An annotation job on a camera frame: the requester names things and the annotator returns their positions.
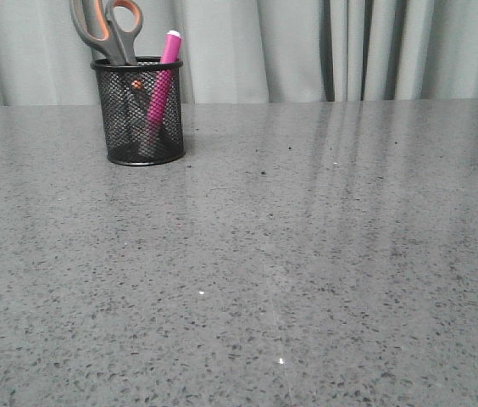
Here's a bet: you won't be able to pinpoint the pink pen white cap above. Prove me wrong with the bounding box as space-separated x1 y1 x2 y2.
147 31 181 146

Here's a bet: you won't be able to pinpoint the grey orange scissors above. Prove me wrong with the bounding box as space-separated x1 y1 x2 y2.
69 0 155 141

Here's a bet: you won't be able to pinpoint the black mesh pen bin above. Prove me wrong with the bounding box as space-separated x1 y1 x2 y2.
91 57 185 166

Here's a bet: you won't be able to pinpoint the grey curtain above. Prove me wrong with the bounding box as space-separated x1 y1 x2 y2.
0 1 478 106

